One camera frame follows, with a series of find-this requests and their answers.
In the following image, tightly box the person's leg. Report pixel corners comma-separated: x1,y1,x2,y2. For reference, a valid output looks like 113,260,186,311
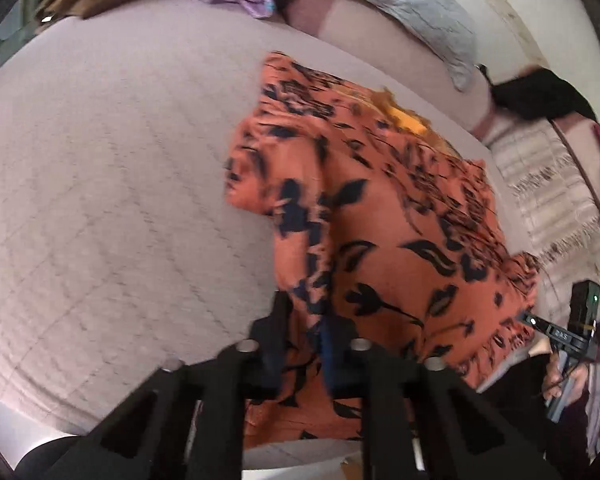
475,347,591,480
15,435,88,480

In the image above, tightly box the person's right leg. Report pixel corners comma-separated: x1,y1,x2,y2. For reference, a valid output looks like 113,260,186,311
475,347,591,480

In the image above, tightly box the pink quilted bed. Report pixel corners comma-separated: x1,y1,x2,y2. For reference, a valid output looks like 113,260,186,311
0,0,546,466

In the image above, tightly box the person's right hand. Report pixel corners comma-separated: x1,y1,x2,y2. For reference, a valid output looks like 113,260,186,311
541,340,590,403

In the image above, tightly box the pink bolster cushion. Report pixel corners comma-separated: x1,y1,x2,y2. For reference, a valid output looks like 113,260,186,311
285,0,496,138

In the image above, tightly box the orange floral blouse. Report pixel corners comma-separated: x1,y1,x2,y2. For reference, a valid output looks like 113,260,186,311
224,50,541,453

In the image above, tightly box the person's left leg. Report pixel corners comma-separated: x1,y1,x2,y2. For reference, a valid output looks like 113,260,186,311
15,435,88,480

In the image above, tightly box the striped floral cushion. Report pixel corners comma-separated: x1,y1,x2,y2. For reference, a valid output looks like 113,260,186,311
490,120,600,331

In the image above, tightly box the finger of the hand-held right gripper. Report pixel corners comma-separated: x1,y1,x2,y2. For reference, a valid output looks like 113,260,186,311
521,311,553,336

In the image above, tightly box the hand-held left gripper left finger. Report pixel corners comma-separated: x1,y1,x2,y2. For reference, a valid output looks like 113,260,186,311
82,290,293,480

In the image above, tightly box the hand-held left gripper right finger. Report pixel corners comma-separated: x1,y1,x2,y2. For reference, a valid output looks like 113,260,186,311
320,317,546,480

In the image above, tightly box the grey quilted pillow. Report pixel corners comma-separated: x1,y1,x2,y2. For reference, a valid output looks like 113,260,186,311
260,0,478,92

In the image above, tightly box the black garment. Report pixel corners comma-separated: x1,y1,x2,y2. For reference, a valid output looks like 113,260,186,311
490,67,598,122

